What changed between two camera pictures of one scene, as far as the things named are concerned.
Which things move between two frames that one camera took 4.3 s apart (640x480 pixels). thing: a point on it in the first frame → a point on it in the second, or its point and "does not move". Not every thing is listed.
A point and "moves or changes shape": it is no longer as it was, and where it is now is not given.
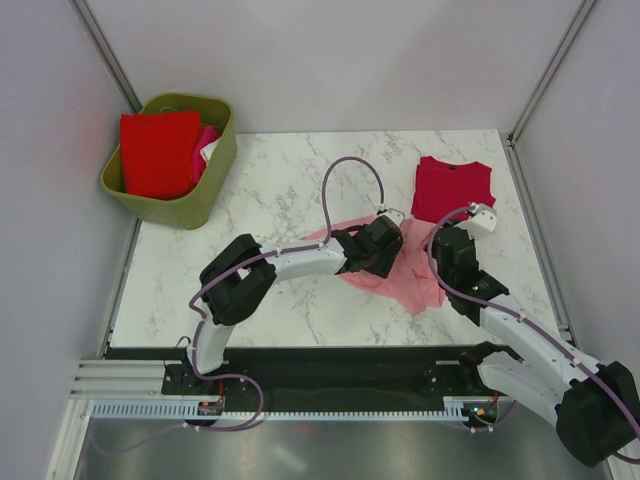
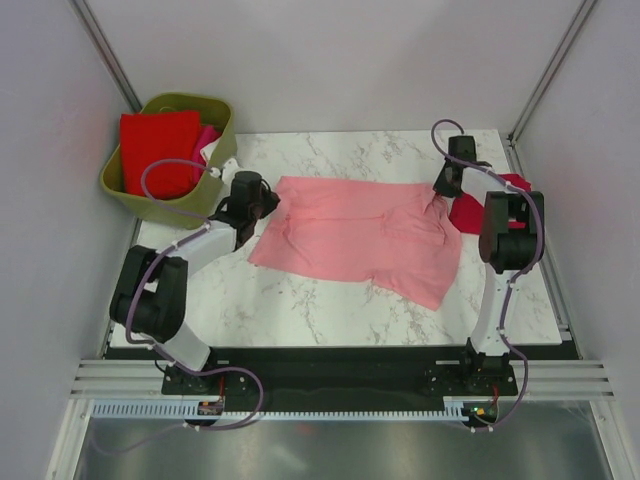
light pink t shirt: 410,281 moves or changes shape
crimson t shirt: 442,187 → 468,213
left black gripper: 383,268 → 271,202
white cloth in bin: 208,150 does not move
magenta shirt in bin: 208,134 does not move
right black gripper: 434,243 → 440,188
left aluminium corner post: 107,53 does not move
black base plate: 326,375 does not move
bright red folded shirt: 160,153 does not move
